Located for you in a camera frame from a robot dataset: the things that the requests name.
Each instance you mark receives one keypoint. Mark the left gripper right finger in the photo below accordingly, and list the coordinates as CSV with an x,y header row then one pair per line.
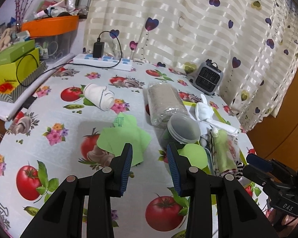
x,y
178,166

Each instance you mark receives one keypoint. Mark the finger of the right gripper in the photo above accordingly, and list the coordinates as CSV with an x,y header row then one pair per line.
x,y
258,162

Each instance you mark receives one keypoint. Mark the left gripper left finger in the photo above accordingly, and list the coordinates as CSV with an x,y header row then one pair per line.
x,y
121,166

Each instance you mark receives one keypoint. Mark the light green microfiber cloth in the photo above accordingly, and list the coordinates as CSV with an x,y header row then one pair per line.
x,y
124,130

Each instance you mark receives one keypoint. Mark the white cloth bundle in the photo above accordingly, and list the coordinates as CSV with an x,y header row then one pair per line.
x,y
204,112

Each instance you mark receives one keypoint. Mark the white bandage sock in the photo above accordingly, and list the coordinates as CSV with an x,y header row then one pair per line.
x,y
99,96

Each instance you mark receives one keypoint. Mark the black white striped cloth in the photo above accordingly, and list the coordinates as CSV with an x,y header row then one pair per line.
x,y
239,171

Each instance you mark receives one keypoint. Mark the green patterned towel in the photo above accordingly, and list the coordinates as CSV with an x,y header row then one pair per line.
x,y
225,151

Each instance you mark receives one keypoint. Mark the person's right hand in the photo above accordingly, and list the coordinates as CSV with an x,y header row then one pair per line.
x,y
281,221

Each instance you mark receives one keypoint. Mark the green round lid container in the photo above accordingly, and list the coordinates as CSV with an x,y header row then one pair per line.
x,y
196,154

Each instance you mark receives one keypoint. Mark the white green-edged storage box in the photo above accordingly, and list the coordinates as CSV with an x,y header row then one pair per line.
x,y
224,114

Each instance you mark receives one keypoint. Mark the wooden cabinet door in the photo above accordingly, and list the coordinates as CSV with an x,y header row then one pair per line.
x,y
277,137

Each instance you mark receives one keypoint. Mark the clear plastic jar beige cloth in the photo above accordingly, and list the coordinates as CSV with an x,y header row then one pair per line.
x,y
168,112

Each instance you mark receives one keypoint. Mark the small grey desk fan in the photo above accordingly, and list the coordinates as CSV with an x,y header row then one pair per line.
x,y
208,77

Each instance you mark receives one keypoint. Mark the white blue power strip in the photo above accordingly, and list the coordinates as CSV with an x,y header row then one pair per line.
x,y
104,62

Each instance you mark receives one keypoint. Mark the black charger plug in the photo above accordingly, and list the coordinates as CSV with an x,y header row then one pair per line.
x,y
98,49

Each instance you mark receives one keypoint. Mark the chevron patterned tray box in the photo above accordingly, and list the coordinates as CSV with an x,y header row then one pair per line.
x,y
10,92

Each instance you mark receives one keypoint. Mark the heart patterned curtain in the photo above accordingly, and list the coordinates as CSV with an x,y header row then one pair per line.
x,y
253,42

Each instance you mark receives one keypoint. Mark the yellow-green cardboard box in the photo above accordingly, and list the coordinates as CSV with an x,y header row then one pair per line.
x,y
20,69

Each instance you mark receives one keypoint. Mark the green flat box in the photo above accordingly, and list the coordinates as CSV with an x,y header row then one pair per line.
x,y
16,51

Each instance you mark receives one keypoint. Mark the orange plastic bin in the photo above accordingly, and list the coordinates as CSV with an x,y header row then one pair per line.
x,y
50,26

